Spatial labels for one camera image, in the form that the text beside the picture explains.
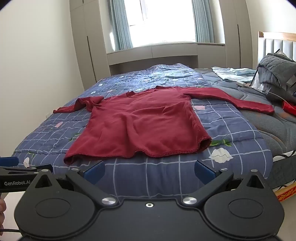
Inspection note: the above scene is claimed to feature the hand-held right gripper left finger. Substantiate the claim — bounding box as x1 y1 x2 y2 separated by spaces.
25 161 117 207

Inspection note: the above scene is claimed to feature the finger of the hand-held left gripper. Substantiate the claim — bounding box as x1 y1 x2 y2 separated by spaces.
0 164 53 176
0 157 19 167

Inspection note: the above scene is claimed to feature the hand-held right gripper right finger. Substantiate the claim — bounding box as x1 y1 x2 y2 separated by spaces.
181 160 272 207

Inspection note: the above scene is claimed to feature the dark red long-sleeve shirt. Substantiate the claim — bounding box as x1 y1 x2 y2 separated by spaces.
53 86 275 165

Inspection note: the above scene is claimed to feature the person's left hand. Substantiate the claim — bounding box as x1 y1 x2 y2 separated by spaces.
0 199 7 230

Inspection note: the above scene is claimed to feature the blue plaid floral quilt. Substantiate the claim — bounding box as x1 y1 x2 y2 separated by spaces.
11 62 274 202

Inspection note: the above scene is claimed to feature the grey quilted mattress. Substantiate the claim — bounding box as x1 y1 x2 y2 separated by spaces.
194 67 296 186

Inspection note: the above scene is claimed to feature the red patterned bed base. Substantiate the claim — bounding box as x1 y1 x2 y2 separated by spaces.
274 183 296 202

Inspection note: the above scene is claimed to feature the light blue cloth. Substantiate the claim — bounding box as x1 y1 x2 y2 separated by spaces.
211 66 258 82

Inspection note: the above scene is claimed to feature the white plastic bag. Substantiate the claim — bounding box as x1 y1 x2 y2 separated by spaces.
251 72 266 90

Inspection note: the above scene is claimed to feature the bright red cloth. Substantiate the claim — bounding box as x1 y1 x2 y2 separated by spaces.
282 101 296 112

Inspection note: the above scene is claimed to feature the beige window seat cabinet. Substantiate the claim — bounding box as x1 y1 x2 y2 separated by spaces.
106 42 226 76

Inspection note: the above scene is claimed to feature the grey quilted jacket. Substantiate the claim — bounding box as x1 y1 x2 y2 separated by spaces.
257 53 296 103

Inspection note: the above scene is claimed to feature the beige built-in wardrobe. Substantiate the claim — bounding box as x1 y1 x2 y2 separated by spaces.
218 0 253 70
69 0 112 91

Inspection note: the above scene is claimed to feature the padded wooden headboard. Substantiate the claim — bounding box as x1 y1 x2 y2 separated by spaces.
258 31 296 68

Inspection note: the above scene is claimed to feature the blue-grey curtain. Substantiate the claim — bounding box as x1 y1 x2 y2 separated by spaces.
109 0 134 51
191 0 216 43

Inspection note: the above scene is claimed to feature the window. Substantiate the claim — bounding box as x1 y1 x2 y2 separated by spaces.
122 0 197 48

